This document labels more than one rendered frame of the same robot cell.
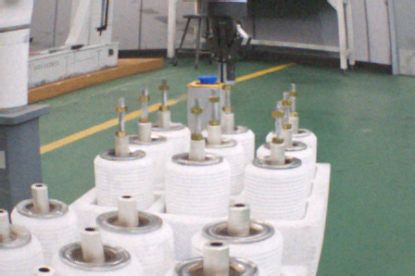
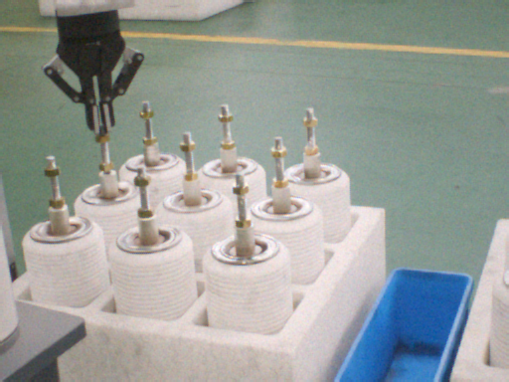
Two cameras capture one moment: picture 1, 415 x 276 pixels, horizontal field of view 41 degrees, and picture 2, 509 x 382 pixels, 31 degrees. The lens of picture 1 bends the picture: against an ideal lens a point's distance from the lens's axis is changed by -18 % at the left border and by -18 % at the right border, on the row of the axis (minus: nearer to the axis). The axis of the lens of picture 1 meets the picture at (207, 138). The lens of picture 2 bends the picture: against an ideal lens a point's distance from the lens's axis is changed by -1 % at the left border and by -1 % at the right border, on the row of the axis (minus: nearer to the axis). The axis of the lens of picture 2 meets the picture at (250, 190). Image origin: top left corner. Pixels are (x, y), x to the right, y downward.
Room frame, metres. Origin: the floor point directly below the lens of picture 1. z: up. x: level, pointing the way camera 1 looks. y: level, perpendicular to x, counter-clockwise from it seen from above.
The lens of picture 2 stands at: (0.80, 1.02, 0.67)
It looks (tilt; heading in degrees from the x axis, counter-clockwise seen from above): 21 degrees down; 281
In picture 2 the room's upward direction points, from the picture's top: 4 degrees counter-clockwise
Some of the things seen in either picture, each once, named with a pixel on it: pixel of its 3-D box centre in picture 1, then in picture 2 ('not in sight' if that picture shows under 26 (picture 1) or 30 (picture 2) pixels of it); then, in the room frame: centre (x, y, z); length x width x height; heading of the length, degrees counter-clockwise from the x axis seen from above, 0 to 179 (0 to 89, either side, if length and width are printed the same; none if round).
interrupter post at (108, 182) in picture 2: (227, 122); (108, 184); (1.19, -0.04, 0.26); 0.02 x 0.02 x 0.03
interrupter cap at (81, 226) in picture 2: (164, 127); (61, 230); (1.21, 0.08, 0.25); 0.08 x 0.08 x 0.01
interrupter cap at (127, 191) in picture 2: (227, 130); (109, 194); (1.19, -0.04, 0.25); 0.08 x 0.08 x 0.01
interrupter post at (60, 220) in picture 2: (164, 120); (60, 220); (1.21, 0.08, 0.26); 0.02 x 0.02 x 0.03
